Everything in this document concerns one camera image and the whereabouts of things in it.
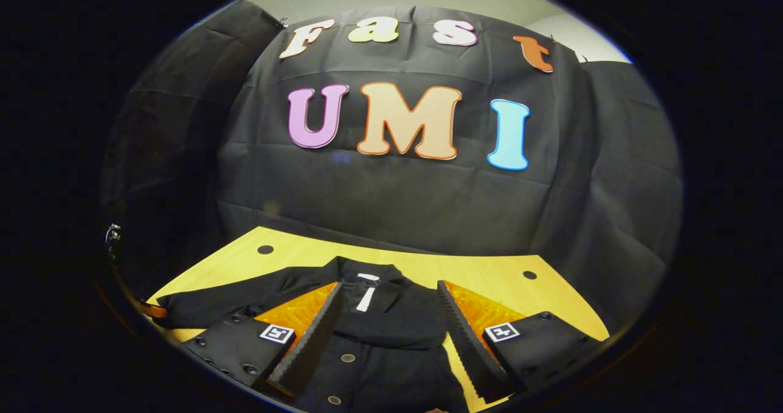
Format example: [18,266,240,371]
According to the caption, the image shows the black button shirt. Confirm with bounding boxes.
[156,256,472,413]

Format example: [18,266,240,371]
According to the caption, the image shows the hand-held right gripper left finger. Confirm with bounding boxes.
[182,281,344,398]

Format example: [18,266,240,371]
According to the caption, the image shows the black backdrop cloth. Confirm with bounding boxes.
[101,0,684,334]

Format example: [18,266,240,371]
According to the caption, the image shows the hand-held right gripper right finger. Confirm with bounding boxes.
[436,280,604,405]

